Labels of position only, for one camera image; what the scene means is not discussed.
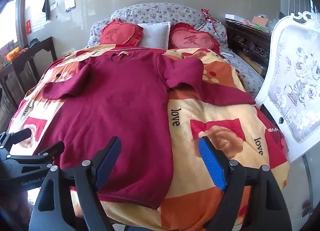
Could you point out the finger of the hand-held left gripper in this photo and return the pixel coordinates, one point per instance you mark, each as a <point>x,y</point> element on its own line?
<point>17,137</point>
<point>50,151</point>

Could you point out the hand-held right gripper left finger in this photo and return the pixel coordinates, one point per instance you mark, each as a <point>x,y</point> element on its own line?
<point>107,163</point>

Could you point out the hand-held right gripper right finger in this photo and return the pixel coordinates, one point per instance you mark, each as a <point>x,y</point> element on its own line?
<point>212,163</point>

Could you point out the maroon fleece sweater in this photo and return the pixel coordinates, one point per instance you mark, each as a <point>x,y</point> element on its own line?
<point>112,108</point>

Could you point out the orange red printed blanket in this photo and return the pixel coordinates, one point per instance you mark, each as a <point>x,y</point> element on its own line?
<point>200,111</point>

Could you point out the orange basket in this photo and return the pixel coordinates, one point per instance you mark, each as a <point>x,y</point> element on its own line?
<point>12,53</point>

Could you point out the floral bed sheet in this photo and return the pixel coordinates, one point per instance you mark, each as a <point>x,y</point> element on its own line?
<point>247,76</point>

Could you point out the dark wooden side table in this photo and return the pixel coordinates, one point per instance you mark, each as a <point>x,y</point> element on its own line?
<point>42,46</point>

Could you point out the black cap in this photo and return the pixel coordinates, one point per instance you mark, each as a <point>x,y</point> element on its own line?
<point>33,43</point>

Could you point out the window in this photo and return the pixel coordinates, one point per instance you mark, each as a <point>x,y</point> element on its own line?
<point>10,21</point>

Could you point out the white ornate upholstered chair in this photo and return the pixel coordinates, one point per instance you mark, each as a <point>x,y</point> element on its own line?
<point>295,76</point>

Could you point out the dark carved wooden furniture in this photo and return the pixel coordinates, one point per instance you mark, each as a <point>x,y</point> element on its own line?
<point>250,46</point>

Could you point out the red heart-shaped pillow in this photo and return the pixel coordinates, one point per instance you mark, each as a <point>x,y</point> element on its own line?
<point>192,40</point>
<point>117,33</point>

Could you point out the dark hanging cloth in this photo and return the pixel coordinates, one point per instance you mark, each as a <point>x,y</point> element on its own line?
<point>46,6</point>

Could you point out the white square pillow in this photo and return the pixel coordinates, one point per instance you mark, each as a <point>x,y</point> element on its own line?
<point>153,35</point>

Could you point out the red patterned frilled cloth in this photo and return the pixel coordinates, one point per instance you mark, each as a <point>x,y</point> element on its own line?
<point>209,20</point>

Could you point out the white flat box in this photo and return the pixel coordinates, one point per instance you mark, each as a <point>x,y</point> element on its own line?
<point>233,16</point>

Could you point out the orange cardboard box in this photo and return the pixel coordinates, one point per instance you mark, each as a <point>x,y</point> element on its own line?
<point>260,20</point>

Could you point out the red wall sticker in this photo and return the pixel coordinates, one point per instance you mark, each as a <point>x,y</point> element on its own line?
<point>28,26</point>

